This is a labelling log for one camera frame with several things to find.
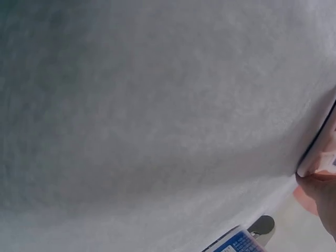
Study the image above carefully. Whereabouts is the person's right hand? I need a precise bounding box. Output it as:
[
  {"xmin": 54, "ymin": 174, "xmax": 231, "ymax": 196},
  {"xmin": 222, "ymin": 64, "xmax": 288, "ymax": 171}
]
[{"xmin": 292, "ymin": 173, "xmax": 336, "ymax": 238}]

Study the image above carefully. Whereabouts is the black round object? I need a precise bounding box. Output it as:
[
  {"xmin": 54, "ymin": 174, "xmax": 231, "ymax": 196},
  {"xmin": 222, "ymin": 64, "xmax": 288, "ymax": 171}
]
[{"xmin": 248, "ymin": 215, "xmax": 275, "ymax": 238}]

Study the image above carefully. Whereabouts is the blue and white packet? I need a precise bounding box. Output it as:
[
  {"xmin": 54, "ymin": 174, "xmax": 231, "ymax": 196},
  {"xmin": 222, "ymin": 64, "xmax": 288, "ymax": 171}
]
[{"xmin": 206, "ymin": 226, "xmax": 261, "ymax": 252}]

